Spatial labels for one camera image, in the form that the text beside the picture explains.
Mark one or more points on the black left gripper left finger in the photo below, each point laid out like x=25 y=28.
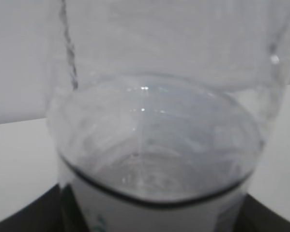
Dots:
x=55 y=211

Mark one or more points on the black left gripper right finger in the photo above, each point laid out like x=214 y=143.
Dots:
x=253 y=216

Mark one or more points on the clear water bottle red label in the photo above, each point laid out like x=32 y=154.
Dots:
x=161 y=109

